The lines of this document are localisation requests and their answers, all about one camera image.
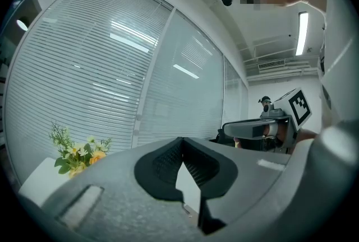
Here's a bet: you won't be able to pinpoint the black office chair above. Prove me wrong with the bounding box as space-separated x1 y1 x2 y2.
215 122 240 147

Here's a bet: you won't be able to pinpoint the white vase with yellow flowers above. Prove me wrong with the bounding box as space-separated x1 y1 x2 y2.
48 121 113 179

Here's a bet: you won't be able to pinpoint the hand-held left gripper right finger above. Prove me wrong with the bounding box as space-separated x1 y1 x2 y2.
183 137 292 236

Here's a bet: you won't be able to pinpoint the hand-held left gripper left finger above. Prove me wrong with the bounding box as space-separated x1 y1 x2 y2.
41 136 203 242

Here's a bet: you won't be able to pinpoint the person's right hand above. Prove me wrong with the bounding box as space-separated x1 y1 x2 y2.
263 122 284 148

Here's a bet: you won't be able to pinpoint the long ceiling light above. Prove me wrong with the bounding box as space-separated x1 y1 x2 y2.
295 11 310 57

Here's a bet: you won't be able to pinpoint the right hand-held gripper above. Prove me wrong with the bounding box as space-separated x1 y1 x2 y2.
222 87 313 152

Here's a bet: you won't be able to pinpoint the white table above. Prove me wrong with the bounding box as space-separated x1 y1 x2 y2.
17 156 203 232

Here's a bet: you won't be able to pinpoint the person's white shirt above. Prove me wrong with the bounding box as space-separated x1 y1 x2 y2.
316 0 359 137

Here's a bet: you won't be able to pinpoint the white window blinds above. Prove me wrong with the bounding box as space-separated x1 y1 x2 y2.
136 9 225 147
222 58 250 124
4 0 174 152

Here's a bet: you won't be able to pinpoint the person's right forearm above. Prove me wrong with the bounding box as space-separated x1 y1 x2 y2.
291 128 321 155

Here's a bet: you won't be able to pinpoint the ceiling air vent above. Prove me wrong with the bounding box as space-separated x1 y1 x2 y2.
257 58 286 71

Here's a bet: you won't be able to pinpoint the round ceiling light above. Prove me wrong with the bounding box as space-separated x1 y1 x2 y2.
16 18 29 32

